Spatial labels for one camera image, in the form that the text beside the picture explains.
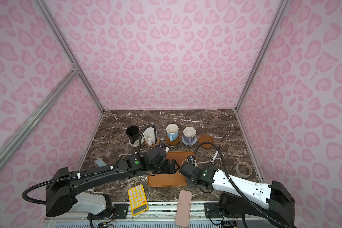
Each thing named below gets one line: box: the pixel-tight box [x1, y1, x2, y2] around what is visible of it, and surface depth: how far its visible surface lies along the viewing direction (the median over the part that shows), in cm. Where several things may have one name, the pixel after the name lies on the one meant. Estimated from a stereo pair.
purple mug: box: [182, 126, 197, 145], surface depth 98 cm
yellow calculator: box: [128, 184, 149, 217], surface depth 78 cm
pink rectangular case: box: [175, 190, 192, 228], surface depth 74 cm
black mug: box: [125, 125, 140, 145], surface depth 95 cm
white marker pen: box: [210, 150, 219, 164], surface depth 94 cm
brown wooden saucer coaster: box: [198, 134, 214, 149], surface depth 103 cm
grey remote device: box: [94, 157, 108, 168], surface depth 89 cm
